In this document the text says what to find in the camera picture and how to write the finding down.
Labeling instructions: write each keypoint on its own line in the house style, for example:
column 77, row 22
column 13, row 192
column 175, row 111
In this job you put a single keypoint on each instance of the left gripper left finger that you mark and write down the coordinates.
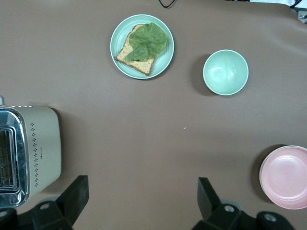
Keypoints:
column 72, row 198

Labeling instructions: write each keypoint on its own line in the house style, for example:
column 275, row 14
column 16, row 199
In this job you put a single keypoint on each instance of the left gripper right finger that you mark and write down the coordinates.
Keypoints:
column 208, row 206

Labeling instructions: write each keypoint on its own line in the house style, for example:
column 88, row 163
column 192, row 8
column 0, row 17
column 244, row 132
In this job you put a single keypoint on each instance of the pink plate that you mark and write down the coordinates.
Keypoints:
column 287, row 177

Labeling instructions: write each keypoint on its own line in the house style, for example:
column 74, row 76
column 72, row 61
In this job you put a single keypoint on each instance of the beige chrome toaster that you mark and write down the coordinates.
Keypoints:
column 45, row 143

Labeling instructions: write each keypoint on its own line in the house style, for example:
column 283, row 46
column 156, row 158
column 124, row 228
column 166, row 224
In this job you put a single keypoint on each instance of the brown table mat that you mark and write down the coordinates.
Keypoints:
column 153, row 143

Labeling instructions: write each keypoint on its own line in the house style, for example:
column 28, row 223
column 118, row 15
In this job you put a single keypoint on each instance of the green bowl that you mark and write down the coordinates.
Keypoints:
column 225, row 72

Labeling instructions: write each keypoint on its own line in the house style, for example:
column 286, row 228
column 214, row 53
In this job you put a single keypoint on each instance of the light tan bread slice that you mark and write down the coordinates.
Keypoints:
column 141, row 65

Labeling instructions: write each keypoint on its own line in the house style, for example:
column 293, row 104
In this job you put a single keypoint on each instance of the green plate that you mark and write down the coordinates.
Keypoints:
column 165, row 62

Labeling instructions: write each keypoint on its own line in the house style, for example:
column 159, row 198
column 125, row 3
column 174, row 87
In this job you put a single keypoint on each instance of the green lettuce leaf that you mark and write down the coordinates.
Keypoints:
column 148, row 38

